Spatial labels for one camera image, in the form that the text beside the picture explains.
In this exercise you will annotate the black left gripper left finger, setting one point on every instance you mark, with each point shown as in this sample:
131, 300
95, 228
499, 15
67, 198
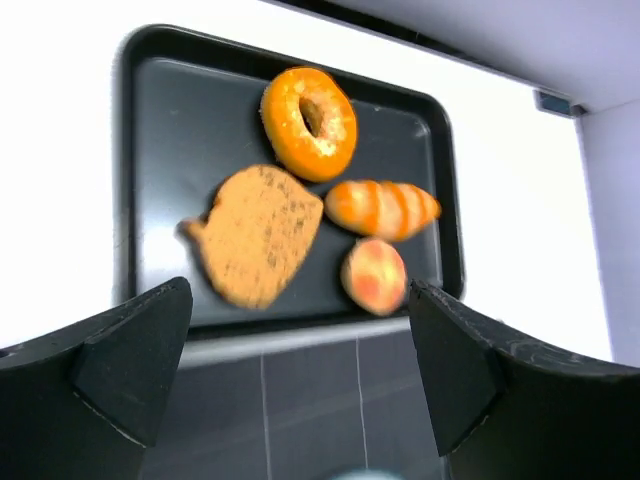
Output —
86, 401

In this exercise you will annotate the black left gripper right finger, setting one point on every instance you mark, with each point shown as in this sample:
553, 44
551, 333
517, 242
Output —
505, 405

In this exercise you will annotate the orange glazed donut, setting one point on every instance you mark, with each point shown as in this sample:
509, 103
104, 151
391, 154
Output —
310, 123

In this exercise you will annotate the striped long bread roll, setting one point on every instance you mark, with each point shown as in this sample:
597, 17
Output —
392, 211

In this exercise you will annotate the brown bread slice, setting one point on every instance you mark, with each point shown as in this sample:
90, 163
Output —
256, 236

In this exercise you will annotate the dark checked placemat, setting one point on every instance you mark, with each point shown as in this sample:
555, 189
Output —
309, 413

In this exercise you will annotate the small round bun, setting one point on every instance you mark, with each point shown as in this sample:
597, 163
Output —
374, 276

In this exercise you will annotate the black baking tray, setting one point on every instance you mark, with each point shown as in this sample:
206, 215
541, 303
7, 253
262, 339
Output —
189, 118

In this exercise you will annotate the blue table label sticker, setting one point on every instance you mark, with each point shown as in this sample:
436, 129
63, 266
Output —
557, 105

